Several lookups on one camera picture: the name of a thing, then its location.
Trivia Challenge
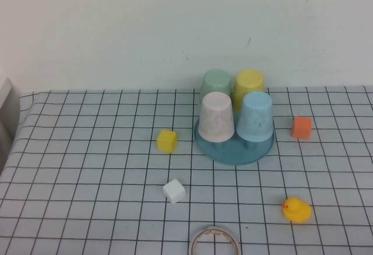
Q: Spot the white cube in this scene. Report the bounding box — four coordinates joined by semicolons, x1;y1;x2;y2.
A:
162;179;187;205

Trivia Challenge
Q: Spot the light blue plastic cup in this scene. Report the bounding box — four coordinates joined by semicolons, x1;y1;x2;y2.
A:
235;91;274;142

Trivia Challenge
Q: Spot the orange cube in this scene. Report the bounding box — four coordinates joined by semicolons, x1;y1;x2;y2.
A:
291;116;312;140

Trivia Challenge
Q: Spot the grey checkered tablecloth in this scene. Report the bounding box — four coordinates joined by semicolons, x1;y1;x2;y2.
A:
0;85;373;255

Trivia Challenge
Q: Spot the pale pink plastic cup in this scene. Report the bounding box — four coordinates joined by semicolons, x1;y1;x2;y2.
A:
198;92;235;144

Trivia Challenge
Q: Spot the yellow rubber duck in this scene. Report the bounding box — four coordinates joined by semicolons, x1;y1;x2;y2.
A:
281;197;312;224

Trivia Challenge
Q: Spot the blue cup stand tray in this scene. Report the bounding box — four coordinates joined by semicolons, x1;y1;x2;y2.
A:
193;114;276;166

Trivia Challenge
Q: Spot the yellow plastic cup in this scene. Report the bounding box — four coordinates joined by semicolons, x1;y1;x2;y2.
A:
233;68;266;114

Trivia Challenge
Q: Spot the mint green plastic cup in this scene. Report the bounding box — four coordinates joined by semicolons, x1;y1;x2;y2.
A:
200;68;233;101

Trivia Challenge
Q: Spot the clear tape roll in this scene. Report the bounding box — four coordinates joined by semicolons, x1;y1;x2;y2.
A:
189;226;241;255

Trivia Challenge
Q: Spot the yellow cube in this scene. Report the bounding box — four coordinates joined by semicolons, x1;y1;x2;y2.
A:
156;129;178;153

